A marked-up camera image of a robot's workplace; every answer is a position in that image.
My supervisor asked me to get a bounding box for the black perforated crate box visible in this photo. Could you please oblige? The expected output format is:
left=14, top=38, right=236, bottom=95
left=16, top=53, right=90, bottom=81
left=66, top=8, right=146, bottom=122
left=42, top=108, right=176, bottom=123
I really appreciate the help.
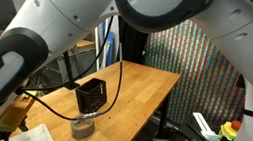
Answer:
left=73, top=76, right=111, bottom=117

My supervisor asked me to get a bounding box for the black vertical stand pole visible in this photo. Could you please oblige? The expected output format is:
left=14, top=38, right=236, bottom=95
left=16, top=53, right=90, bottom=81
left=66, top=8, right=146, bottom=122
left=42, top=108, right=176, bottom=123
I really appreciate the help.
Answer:
left=59, top=49, right=82, bottom=92

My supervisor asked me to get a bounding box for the black metal table leg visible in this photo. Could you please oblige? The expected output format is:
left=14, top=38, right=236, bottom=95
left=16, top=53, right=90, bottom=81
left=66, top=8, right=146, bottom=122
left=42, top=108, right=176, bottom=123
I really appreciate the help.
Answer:
left=153, top=97, right=175, bottom=140

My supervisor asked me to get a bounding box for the yellow red emergency stop button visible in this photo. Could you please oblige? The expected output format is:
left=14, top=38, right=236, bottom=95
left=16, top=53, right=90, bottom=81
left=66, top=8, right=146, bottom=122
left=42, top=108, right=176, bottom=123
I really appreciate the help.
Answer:
left=216, top=118, right=246, bottom=141

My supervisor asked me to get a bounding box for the yellow-green wrist camera mount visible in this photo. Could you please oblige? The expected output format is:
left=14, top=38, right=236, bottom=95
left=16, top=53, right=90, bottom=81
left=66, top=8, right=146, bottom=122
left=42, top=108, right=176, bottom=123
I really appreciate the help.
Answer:
left=0, top=93, right=41, bottom=135

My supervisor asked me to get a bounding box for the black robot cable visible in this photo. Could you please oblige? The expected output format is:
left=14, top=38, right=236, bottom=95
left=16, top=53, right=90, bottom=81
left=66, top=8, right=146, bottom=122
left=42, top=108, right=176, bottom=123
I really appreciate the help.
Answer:
left=5, top=14, right=132, bottom=130

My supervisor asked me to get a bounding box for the grey duct tape roll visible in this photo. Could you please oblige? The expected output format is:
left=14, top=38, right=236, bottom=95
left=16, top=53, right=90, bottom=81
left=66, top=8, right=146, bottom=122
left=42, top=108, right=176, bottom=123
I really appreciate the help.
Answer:
left=69, top=117, right=98, bottom=141

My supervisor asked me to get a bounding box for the white metal bracket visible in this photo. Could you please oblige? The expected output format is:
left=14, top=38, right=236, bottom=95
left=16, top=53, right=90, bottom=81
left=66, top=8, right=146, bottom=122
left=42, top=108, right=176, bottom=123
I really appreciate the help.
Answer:
left=192, top=109, right=221, bottom=141

